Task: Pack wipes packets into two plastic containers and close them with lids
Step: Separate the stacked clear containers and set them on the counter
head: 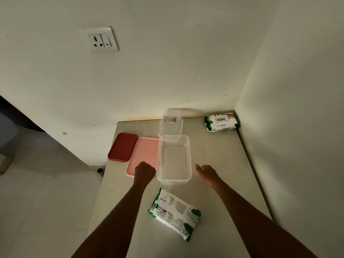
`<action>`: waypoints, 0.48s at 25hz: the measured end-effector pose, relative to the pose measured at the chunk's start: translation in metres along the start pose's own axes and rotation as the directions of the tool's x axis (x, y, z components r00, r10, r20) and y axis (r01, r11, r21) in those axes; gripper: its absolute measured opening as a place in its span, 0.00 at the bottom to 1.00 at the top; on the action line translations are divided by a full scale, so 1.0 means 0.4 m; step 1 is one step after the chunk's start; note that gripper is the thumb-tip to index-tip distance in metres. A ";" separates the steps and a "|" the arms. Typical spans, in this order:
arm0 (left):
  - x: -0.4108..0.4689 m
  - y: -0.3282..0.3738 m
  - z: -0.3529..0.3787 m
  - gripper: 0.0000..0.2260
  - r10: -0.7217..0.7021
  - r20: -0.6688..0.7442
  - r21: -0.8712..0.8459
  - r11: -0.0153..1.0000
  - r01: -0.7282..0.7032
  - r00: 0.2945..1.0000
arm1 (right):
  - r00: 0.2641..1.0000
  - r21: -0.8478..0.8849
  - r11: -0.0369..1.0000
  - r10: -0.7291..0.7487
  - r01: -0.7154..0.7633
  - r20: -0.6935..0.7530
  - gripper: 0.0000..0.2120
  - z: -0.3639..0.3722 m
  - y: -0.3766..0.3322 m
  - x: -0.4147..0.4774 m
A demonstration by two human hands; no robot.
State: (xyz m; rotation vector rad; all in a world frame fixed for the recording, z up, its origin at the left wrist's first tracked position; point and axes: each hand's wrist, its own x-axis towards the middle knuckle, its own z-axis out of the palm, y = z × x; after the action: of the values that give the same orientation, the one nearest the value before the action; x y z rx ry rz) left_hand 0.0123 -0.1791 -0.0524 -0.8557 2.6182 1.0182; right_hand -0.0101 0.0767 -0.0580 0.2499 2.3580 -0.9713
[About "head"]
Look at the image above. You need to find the person's left hand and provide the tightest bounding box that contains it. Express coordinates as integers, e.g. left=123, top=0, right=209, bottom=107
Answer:
left=133, top=161, right=157, bottom=186

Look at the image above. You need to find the person's right hand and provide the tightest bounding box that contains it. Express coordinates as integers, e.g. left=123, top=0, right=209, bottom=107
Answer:
left=194, top=164, right=224, bottom=187

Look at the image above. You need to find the pink plastic lid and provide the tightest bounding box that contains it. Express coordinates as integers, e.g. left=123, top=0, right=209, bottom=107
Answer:
left=125, top=137, right=161, bottom=177

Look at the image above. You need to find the large clear plastic container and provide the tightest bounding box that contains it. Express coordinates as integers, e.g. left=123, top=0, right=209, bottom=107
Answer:
left=156, top=134, right=192, bottom=186

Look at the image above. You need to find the dark red plastic lid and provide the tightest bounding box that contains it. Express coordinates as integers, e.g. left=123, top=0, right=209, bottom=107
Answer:
left=107, top=132, right=139, bottom=162

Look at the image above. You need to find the white green wet wipes pack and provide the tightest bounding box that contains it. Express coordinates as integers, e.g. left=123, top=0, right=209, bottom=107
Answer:
left=203, top=112, right=241, bottom=133
left=148, top=187, right=202, bottom=242

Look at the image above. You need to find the small clear plastic container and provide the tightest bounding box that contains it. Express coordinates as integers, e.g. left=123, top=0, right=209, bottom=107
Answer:
left=158, top=108, right=184, bottom=143

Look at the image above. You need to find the person's left forearm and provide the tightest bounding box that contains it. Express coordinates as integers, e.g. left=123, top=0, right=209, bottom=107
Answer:
left=71, top=182, right=150, bottom=258

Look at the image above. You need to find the person's right forearm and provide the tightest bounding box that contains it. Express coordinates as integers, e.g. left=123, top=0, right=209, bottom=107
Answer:
left=214, top=179, right=317, bottom=258

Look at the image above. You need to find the beige furniture corner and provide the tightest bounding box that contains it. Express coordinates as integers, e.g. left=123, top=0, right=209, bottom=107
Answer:
left=0, top=154, right=14, bottom=175

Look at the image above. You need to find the white wall socket switch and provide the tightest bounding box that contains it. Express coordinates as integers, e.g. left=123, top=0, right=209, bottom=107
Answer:
left=80, top=26, right=120, bottom=54

